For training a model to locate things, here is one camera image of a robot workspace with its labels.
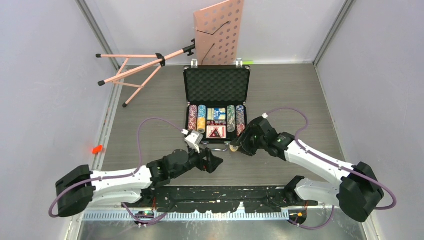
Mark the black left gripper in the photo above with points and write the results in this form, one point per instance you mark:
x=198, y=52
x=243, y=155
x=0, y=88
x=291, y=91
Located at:
x=211, y=162

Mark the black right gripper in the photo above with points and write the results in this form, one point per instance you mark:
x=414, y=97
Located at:
x=243, y=139

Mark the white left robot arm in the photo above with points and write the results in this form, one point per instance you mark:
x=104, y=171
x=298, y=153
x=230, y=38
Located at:
x=82, y=187

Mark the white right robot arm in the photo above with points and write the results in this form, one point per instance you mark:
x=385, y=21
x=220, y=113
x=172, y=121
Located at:
x=352, y=188

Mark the blue Texas Hold'em card deck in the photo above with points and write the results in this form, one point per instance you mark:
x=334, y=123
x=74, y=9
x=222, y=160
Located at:
x=209, y=115

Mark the red chip stack right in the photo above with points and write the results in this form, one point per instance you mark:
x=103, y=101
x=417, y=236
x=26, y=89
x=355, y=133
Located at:
x=240, y=127

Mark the blue orange chip stack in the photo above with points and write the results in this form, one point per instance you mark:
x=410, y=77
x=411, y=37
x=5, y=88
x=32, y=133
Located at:
x=240, y=114

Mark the triangular all in button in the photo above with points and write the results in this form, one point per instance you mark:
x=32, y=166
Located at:
x=215, y=133

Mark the red backed card deck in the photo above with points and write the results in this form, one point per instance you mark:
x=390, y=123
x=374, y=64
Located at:
x=223, y=131

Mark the green chip stack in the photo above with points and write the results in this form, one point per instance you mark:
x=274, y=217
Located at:
x=231, y=118

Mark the yellow chip stack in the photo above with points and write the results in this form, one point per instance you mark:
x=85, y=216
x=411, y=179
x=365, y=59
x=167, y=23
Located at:
x=201, y=125

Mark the dark red chip stack left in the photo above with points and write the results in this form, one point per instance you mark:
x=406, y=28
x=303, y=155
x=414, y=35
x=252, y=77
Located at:
x=192, y=124

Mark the black aluminium poker case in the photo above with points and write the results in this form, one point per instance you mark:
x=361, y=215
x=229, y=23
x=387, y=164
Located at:
x=217, y=87

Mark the light blue chip stack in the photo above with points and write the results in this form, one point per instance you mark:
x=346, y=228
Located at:
x=202, y=111

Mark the purple poker chip stack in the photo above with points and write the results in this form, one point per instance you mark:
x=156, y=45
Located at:
x=193, y=112

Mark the pink perforated music stand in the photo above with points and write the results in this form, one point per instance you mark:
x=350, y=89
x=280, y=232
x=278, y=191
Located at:
x=217, y=29

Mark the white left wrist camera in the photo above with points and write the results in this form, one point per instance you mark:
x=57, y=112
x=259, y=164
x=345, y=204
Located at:
x=192, y=138

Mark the orange clip on rail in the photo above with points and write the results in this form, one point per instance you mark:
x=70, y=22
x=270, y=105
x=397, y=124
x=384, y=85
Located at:
x=97, y=149

